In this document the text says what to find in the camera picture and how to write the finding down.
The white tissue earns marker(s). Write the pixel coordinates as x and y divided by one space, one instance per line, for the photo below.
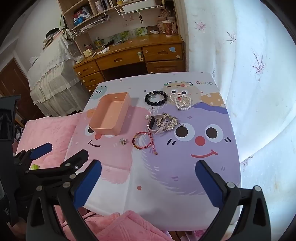
33 59

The red paper cup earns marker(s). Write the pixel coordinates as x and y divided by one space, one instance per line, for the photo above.
168 29

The orange plastic box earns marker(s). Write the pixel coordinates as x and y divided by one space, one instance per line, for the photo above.
108 115

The stack of books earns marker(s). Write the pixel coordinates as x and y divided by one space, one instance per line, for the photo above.
52 37

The brown wooden door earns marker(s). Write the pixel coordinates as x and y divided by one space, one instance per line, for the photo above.
13 78

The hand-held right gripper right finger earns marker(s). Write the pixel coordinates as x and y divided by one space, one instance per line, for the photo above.
208 185

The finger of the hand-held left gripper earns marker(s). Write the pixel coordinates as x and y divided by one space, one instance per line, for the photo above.
41 149
76 158

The row of blue red books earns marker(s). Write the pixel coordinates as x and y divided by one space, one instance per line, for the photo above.
79 17

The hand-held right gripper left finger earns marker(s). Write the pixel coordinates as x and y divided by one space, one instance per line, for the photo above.
87 183

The small silver brooch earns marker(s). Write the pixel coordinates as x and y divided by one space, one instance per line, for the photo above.
122 141

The green plant picture cards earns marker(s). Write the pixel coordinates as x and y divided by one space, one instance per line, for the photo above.
124 34

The white printed mug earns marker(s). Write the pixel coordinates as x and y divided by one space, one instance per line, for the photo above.
98 5

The white lace furniture cover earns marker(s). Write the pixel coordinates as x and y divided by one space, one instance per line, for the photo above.
55 69

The pen holder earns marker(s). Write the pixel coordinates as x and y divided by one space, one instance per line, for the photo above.
98 43

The white plastic hook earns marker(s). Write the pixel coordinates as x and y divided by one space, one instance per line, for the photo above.
140 56

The hanging keys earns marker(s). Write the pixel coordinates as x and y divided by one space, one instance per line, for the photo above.
140 19

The wooden bookshelf hutch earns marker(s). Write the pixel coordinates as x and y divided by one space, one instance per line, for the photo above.
67 7

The yellow cup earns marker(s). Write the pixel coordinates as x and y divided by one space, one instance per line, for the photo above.
88 52

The pink blanket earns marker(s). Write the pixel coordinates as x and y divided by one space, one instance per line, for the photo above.
46 129

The wooden desk with drawers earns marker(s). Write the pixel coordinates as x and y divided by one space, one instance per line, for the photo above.
124 58

